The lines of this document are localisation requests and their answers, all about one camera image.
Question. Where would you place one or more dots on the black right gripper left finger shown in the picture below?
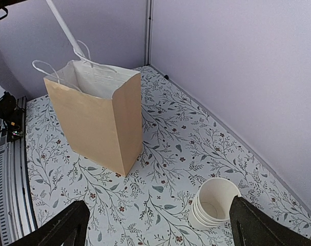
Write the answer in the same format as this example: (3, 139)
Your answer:
(69, 227)

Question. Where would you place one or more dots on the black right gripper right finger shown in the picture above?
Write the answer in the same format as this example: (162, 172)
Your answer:
(250, 226)

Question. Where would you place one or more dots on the brown paper bag white handles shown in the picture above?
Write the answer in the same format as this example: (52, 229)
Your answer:
(99, 110)

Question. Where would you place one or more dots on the stack of white paper cups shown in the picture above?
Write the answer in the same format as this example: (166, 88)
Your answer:
(211, 205)

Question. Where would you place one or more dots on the floral patterned table mat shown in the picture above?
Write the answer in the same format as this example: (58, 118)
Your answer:
(183, 147)

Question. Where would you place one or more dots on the aluminium front rail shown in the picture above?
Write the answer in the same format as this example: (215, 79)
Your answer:
(17, 217)

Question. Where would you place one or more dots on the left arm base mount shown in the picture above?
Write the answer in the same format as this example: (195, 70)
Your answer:
(12, 116)

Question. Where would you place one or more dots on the left aluminium frame post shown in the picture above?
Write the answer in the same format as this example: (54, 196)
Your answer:
(148, 32)

